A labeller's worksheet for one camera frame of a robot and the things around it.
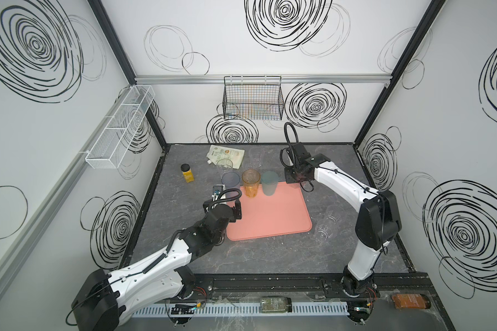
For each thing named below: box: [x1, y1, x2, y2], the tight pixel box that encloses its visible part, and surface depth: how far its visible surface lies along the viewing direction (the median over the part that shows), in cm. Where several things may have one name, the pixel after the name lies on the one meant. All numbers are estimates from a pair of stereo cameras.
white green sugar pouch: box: [206, 144, 246, 170], surface depth 117 cm
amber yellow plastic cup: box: [241, 168, 261, 198], surface depth 97 cm
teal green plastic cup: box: [260, 171, 280, 197], surface depth 96 cm
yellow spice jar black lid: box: [180, 163, 195, 183], surface depth 101 cm
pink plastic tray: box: [226, 182, 313, 242], surface depth 97 cm
